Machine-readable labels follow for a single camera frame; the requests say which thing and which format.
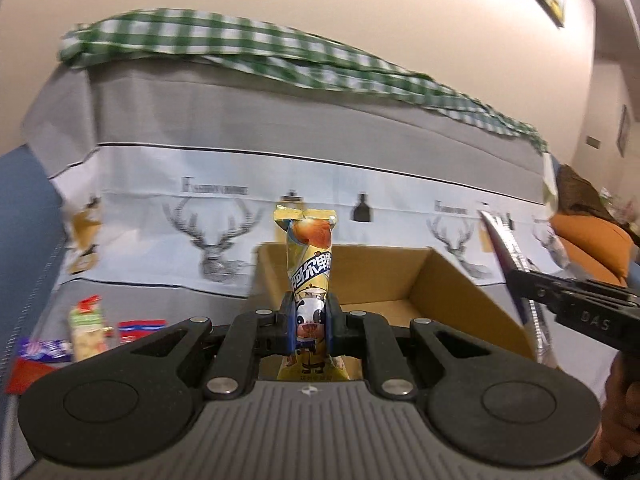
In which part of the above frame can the silver foil snack pack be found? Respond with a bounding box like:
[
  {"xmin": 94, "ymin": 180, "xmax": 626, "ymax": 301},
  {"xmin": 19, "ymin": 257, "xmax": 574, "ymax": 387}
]
[{"xmin": 478, "ymin": 209, "xmax": 559, "ymax": 368}]

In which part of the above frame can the yellow cow candy pack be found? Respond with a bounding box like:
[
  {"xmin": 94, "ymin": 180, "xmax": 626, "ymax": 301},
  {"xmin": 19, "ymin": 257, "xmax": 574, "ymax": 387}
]
[{"xmin": 273, "ymin": 205, "xmax": 349, "ymax": 382}]

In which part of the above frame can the red white snack pouch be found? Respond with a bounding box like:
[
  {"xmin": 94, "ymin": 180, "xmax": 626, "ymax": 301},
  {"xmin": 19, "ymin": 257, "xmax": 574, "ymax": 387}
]
[{"xmin": 117, "ymin": 320, "xmax": 167, "ymax": 344}]

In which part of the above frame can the green label peanut snack bag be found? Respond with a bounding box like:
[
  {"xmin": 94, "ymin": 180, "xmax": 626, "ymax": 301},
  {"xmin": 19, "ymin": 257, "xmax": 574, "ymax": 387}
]
[{"xmin": 67, "ymin": 295, "xmax": 113, "ymax": 362}]

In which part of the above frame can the right hand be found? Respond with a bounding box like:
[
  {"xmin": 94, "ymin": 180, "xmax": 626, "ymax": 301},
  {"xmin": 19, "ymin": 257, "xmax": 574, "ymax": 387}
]
[{"xmin": 585, "ymin": 352, "xmax": 639, "ymax": 466}]

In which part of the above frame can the orange cushion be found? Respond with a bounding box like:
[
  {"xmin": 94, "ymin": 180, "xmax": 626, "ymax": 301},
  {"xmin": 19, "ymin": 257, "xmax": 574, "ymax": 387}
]
[{"xmin": 550, "ymin": 214, "xmax": 634, "ymax": 286}]

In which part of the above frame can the brown cardboard box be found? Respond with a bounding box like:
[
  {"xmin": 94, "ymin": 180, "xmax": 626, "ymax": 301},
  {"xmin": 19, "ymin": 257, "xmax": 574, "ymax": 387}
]
[{"xmin": 243, "ymin": 243, "xmax": 534, "ymax": 360}]

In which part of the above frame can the brown blanket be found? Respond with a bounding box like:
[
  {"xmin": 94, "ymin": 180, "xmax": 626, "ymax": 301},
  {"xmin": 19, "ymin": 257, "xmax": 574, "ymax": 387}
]
[{"xmin": 556, "ymin": 165, "xmax": 617, "ymax": 224}]

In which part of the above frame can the grey deer print sofa cover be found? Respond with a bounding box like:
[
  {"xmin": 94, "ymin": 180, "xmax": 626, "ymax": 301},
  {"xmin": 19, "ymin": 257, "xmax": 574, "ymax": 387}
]
[{"xmin": 0, "ymin": 56, "xmax": 622, "ymax": 480}]

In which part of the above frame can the purple cow candy pack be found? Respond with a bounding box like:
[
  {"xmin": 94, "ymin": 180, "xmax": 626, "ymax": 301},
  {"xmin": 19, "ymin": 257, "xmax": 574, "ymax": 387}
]
[{"xmin": 17, "ymin": 338, "xmax": 73, "ymax": 364}]

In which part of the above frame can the red flat snack packet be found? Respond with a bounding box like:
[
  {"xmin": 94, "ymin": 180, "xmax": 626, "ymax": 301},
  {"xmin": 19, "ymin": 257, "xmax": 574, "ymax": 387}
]
[{"xmin": 6, "ymin": 358, "xmax": 56, "ymax": 396}]

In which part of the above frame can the blue sofa armrest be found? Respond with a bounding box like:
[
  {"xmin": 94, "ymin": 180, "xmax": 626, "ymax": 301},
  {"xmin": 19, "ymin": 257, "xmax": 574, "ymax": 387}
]
[{"xmin": 1, "ymin": 145, "xmax": 66, "ymax": 367}]

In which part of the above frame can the green checkered cloth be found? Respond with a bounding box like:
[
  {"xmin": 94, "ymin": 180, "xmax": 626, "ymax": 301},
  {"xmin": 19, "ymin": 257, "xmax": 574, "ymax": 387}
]
[{"xmin": 58, "ymin": 8, "xmax": 548, "ymax": 154}]

